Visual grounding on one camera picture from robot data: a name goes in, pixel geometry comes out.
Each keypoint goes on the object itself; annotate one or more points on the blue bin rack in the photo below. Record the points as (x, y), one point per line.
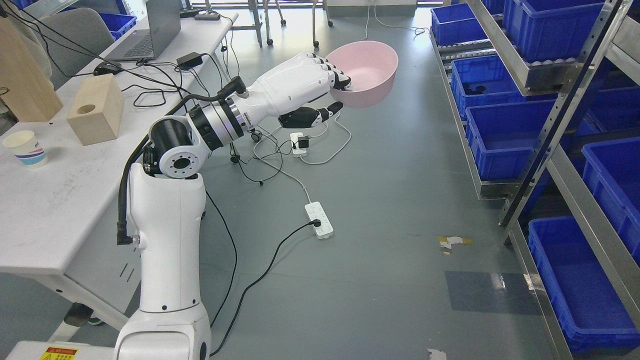
(501, 136)
(589, 311)

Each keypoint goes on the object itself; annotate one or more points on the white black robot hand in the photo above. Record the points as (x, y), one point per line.
(284, 90)

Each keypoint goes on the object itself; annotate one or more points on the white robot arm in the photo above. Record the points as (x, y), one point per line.
(161, 200)

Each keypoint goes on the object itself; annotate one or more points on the black power adapter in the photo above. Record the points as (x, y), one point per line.
(189, 61)

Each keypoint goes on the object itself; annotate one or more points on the blue bin rack bottom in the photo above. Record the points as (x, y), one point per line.
(589, 311)

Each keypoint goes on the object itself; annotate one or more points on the wooden block with hole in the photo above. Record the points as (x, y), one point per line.
(96, 113)

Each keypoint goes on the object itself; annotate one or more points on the tall wooden block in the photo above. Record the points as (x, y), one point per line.
(30, 95)

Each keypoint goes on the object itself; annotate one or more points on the small white power strip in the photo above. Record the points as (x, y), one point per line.
(300, 144)

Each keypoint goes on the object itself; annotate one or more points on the pink ikea bowl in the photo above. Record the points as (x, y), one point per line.
(371, 66)

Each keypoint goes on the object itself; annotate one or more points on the grey laptop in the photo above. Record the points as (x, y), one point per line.
(164, 24)

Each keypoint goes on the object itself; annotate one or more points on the white desk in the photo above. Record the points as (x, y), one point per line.
(58, 222)

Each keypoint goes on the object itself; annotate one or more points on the paper cup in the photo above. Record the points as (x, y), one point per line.
(25, 146)

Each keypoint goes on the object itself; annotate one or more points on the blue bin rack middle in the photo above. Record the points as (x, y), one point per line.
(501, 136)

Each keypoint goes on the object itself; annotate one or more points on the metal rack with bins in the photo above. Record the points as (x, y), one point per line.
(565, 51)

